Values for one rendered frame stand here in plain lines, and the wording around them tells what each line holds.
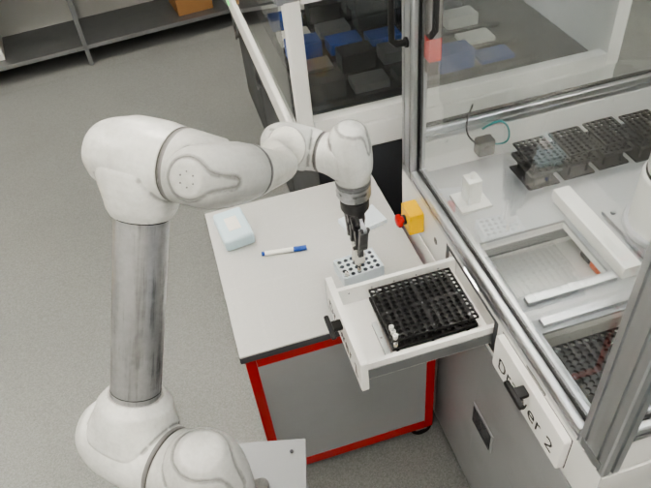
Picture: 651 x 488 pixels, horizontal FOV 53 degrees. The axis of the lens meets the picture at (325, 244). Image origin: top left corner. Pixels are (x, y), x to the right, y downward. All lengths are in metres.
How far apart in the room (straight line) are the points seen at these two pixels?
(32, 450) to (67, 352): 0.45
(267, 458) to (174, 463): 0.34
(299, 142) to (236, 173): 0.53
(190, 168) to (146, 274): 0.27
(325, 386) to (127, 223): 0.98
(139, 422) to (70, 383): 1.56
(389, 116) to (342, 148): 0.76
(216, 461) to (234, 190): 0.51
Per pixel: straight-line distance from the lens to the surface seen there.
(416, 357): 1.58
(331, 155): 1.55
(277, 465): 1.56
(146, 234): 1.19
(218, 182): 1.04
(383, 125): 2.27
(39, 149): 4.30
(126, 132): 1.15
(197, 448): 1.29
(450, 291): 1.71
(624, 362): 1.16
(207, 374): 2.71
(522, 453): 1.73
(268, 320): 1.82
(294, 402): 2.00
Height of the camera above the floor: 2.14
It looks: 44 degrees down
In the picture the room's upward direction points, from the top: 7 degrees counter-clockwise
